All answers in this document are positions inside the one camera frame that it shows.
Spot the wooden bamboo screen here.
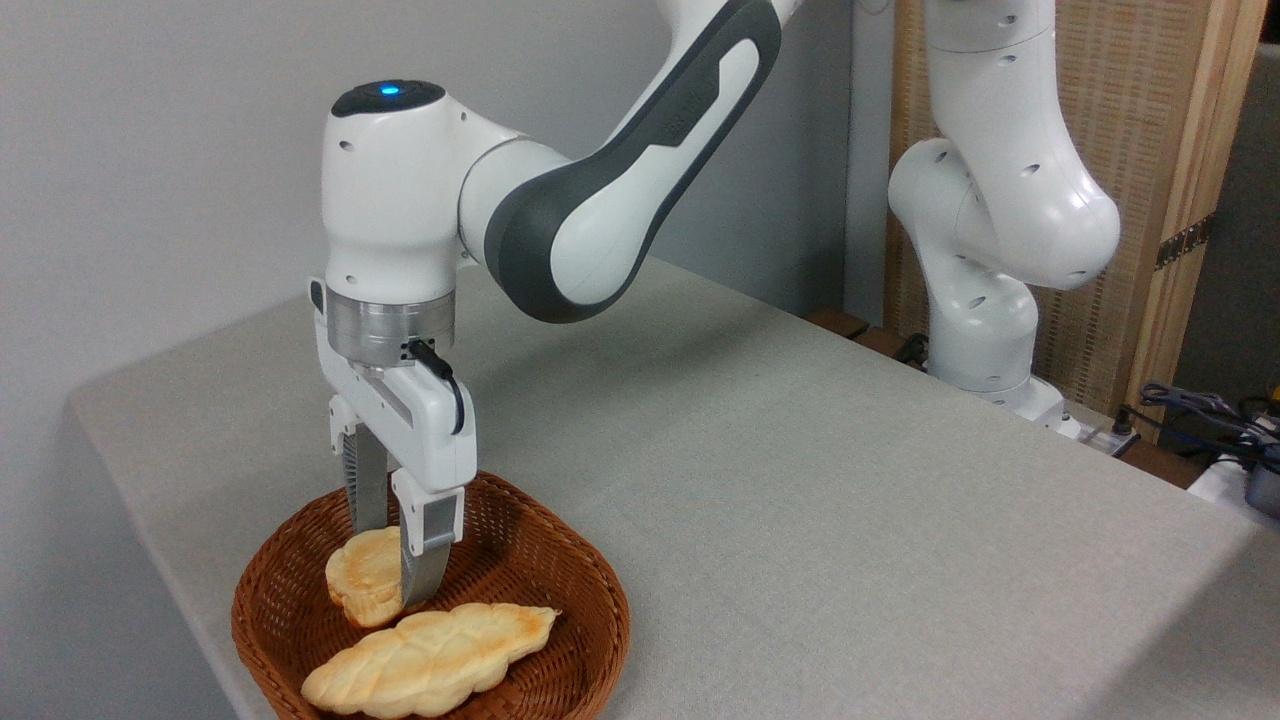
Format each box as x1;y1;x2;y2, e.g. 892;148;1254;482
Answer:
884;0;1269;441

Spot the bundle of dark cables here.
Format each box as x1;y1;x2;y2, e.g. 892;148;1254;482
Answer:
1113;382;1280;463

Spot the brown wicker basket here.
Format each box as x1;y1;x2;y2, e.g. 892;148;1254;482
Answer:
231;468;632;720

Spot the long braided bread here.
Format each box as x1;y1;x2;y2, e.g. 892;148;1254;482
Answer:
301;602;560;720

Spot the round toasted bread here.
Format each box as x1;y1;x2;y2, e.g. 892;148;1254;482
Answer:
324;527;407;629

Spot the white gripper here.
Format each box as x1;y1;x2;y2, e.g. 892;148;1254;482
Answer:
308;278;479;609

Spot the grey plastic box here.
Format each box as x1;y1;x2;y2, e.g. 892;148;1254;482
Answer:
1243;455;1280;519

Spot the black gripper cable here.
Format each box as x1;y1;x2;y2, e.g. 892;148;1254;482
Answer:
405;338;467;437

